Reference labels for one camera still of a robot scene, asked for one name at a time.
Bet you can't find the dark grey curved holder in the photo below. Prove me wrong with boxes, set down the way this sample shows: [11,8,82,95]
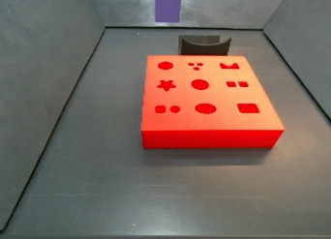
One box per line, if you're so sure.
[179,35,231,56]

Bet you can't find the red shape sorter block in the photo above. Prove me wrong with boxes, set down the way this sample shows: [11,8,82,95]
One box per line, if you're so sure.
[142,55,284,148]

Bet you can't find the purple rectangular block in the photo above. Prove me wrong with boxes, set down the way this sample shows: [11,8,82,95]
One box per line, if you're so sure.
[155,0,182,23]

